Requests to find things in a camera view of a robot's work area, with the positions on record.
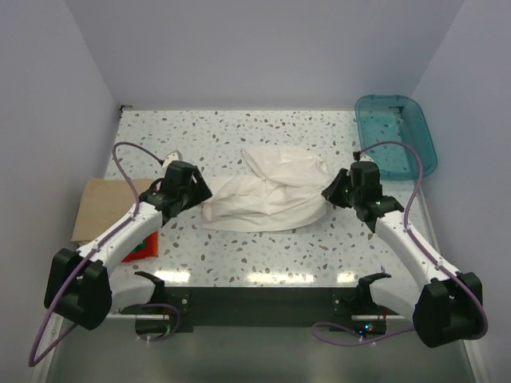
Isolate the white t shirt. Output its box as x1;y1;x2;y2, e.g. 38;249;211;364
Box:
202;145;334;232

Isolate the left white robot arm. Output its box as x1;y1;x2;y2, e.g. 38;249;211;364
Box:
44;160;212;330

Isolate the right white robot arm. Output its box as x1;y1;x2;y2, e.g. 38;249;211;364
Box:
322;160;489;348

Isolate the folded orange t shirt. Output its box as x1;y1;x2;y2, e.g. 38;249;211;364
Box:
122;231;159;263

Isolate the teal plastic bin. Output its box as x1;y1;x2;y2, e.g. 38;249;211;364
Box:
355;95;438;181

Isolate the folded green t shirt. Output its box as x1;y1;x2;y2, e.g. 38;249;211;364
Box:
133;239;147;253

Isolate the folded beige t shirt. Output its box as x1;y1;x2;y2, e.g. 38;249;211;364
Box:
71;178;135;245

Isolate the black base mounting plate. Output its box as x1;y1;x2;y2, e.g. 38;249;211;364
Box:
124;287;386;338

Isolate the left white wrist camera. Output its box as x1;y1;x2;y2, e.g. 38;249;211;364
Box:
162;150;183;168

